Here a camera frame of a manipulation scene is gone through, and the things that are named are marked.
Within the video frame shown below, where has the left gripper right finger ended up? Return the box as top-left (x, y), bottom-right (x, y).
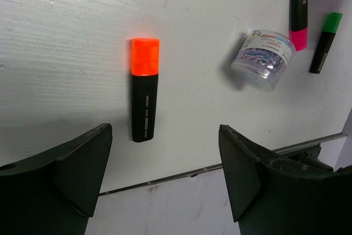
top-left (218, 125), bottom-right (351, 234)

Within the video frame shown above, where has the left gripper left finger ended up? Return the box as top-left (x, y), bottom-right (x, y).
top-left (1, 123), bottom-right (112, 234)

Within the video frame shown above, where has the clear jar of paperclips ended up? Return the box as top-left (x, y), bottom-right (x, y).
top-left (230, 30), bottom-right (296, 92)

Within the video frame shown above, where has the pink cap highlighter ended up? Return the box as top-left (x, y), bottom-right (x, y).
top-left (290, 0), bottom-right (308, 51)

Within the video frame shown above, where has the orange cap highlighter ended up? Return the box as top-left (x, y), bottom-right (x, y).
top-left (130, 38), bottom-right (160, 143)

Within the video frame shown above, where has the green cap highlighter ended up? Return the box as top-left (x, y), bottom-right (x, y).
top-left (309, 12), bottom-right (343, 74)

